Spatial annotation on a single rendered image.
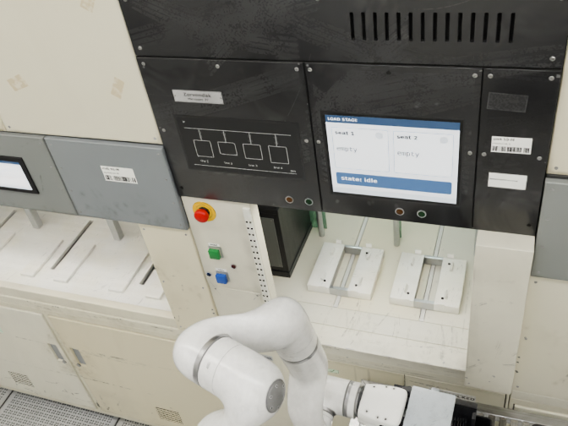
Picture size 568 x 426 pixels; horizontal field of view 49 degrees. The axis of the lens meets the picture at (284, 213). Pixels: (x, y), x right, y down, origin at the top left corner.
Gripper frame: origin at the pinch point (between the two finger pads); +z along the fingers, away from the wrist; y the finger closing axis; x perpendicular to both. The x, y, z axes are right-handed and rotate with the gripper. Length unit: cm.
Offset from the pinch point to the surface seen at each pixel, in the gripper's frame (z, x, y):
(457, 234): -5, -22, -86
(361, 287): -30, -19, -52
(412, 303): -14, -20, -50
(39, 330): -153, -48, -26
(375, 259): -29, -19, -65
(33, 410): -183, -110, -23
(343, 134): -24, 54, -29
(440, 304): -5, -18, -49
